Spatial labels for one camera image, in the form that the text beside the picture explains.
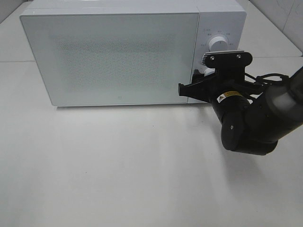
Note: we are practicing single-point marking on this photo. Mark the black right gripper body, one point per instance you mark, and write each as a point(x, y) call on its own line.
point(225, 89)

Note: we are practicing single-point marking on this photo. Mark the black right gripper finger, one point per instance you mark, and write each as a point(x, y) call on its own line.
point(198, 89)
point(227, 61)

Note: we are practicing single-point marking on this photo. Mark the white timer knob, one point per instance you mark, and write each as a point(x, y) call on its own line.
point(209, 71)

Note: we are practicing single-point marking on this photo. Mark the white microwave door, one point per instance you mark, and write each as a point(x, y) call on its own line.
point(87, 60)

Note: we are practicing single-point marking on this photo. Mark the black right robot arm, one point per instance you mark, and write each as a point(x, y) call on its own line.
point(255, 112)

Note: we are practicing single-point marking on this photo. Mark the upper white power knob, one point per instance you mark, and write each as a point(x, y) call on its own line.
point(218, 43)

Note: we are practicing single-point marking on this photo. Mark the white microwave oven body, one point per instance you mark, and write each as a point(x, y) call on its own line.
point(215, 17)

